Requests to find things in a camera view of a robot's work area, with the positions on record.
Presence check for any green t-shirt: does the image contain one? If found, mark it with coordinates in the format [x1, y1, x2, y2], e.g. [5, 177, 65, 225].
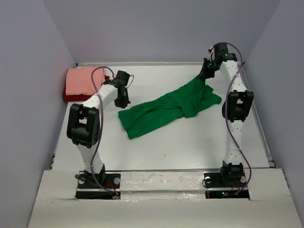
[118, 77, 222, 139]

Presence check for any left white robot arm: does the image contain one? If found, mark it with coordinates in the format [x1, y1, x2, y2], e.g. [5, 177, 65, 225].
[66, 66, 131, 191]

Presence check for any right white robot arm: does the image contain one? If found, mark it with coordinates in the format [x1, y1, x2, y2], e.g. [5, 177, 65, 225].
[198, 42, 254, 188]

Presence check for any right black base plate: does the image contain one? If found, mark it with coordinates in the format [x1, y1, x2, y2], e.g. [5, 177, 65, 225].
[202, 172, 250, 200]

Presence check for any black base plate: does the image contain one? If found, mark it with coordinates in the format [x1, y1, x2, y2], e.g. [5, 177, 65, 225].
[75, 171, 121, 200]
[202, 172, 250, 200]

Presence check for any pink folded t-shirt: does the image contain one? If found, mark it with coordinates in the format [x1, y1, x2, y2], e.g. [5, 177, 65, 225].
[66, 67, 96, 95]

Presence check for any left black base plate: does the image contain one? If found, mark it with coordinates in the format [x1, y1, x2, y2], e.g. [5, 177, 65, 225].
[75, 171, 121, 200]

